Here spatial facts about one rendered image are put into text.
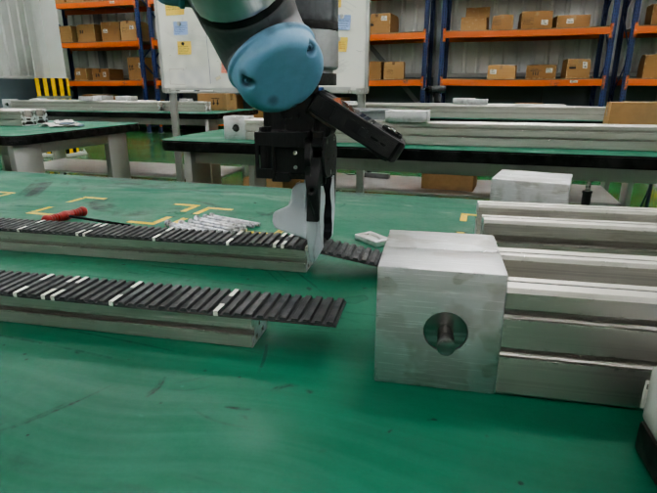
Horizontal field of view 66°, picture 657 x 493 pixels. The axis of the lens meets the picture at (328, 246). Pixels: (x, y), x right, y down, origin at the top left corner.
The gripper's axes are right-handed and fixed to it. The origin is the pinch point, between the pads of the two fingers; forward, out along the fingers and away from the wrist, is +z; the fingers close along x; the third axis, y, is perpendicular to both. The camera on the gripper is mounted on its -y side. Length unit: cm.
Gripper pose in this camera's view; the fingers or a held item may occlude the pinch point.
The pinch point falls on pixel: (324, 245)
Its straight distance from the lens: 62.3
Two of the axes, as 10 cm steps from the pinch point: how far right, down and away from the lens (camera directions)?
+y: -9.8, -0.6, 2.0
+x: -2.1, 3.0, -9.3
